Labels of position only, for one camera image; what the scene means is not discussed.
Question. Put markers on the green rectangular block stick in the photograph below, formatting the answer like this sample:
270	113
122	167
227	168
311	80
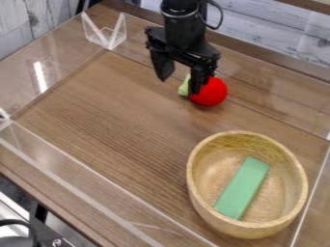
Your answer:
242	188

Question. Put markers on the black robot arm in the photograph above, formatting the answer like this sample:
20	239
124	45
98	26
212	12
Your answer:
179	41

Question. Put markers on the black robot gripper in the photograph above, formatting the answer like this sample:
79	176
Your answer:
199	56

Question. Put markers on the black metal table leg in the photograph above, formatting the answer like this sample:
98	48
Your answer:
40	213

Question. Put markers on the red felt ball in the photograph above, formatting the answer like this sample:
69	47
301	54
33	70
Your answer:
212	93

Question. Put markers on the clear acrylic corner bracket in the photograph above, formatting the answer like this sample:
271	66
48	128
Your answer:
106	37

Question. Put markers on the small light green block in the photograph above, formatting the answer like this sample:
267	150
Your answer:
183	90

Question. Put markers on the clear acrylic tray wall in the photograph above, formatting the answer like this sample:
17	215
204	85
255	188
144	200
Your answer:
99	209

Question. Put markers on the brown wooden bowl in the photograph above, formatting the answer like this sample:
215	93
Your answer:
212	164

